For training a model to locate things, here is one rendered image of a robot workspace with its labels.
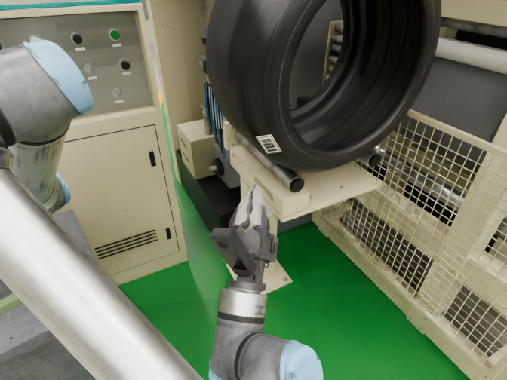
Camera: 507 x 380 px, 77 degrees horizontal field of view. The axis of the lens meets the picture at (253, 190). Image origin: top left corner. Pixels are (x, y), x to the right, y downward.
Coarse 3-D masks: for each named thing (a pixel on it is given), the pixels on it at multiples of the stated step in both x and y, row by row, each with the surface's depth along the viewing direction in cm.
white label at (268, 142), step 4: (260, 136) 73; (264, 136) 73; (268, 136) 73; (260, 140) 74; (264, 140) 74; (268, 140) 74; (272, 140) 73; (260, 144) 76; (264, 144) 75; (268, 144) 75; (272, 144) 75; (276, 144) 74; (264, 148) 76; (268, 148) 76; (272, 148) 76; (276, 148) 75; (268, 152) 78; (272, 152) 77; (276, 152) 77
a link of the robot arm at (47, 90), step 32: (0, 64) 41; (32, 64) 43; (64, 64) 45; (0, 96) 40; (32, 96) 43; (64, 96) 46; (0, 128) 41; (32, 128) 45; (64, 128) 52; (32, 160) 58; (32, 192) 75; (64, 192) 96
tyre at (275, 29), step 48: (240, 0) 64; (288, 0) 58; (384, 0) 91; (432, 0) 72; (240, 48) 64; (288, 48) 62; (384, 48) 98; (432, 48) 81; (240, 96) 69; (288, 96) 67; (336, 96) 110; (384, 96) 99; (288, 144) 75; (336, 144) 101
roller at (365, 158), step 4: (368, 152) 97; (372, 152) 96; (376, 152) 97; (364, 156) 97; (368, 156) 96; (372, 156) 95; (376, 156) 95; (380, 156) 97; (364, 160) 97; (368, 160) 96; (372, 160) 95; (376, 160) 96; (380, 160) 97; (368, 164) 97; (372, 164) 96; (376, 164) 98
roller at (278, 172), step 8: (240, 136) 107; (248, 144) 103; (256, 152) 99; (264, 160) 95; (272, 168) 92; (280, 168) 90; (280, 176) 89; (288, 176) 87; (296, 176) 86; (288, 184) 86; (296, 184) 85
